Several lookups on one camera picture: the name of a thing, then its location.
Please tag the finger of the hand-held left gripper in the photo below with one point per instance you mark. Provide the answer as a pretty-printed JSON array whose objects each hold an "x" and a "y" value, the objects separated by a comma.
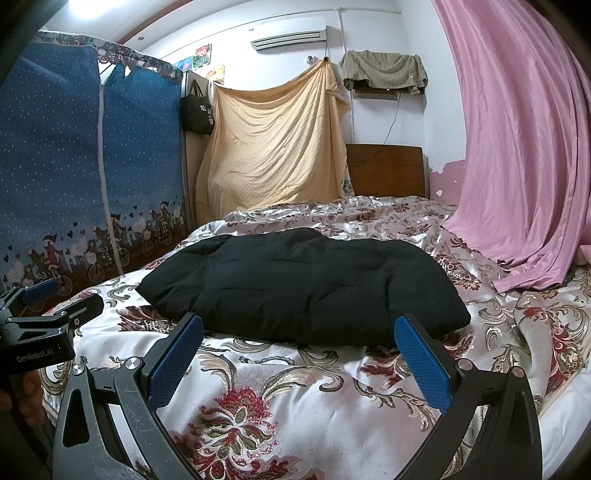
[
  {"x": 81, "y": 310},
  {"x": 39, "y": 291}
]

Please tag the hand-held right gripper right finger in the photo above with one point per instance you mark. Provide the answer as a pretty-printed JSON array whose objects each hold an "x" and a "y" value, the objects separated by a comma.
[{"x": 422, "y": 364}]

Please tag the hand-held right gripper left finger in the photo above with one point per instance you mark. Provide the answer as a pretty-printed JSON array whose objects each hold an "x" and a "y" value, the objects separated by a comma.
[{"x": 178, "y": 364}]

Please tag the black jacket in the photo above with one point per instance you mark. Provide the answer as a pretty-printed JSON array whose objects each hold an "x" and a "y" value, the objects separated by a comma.
[{"x": 304, "y": 286}]

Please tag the person's left hand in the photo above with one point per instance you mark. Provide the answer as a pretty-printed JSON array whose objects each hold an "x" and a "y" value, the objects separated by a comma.
[{"x": 30, "y": 397}]

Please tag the floral satin quilt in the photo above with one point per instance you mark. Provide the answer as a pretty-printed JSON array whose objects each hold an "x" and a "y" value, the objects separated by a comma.
[{"x": 295, "y": 397}]

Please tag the blue fabric wardrobe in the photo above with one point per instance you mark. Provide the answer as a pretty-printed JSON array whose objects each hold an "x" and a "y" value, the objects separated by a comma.
[{"x": 60, "y": 161}]

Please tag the wooden headboard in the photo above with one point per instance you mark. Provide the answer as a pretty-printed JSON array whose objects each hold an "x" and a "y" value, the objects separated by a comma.
[{"x": 388, "y": 170}]

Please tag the black tote bag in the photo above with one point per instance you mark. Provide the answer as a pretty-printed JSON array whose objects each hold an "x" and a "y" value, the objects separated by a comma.
[{"x": 196, "y": 113}]

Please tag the yellow hanging sheet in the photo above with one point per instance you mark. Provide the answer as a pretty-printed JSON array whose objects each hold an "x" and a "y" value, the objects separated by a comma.
[{"x": 272, "y": 147}]

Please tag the pink curtain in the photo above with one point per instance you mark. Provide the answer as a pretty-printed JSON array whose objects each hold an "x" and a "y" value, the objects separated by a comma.
[{"x": 521, "y": 138}]

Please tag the olive green cloth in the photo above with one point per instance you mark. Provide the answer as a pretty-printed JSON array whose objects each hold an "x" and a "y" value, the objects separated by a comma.
[{"x": 383, "y": 69}]

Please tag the white air conditioner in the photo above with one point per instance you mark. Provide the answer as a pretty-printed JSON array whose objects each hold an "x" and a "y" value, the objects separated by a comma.
[{"x": 288, "y": 33}]

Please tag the small wall poster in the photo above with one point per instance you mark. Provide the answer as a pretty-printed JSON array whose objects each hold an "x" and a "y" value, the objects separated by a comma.
[{"x": 218, "y": 74}]

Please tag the small wall shelf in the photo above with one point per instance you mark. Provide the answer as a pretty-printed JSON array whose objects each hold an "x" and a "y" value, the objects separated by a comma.
[{"x": 374, "y": 93}]

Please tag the colourful wall poster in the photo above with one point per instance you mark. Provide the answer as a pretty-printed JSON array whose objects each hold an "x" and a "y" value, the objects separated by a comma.
[{"x": 197, "y": 56}]

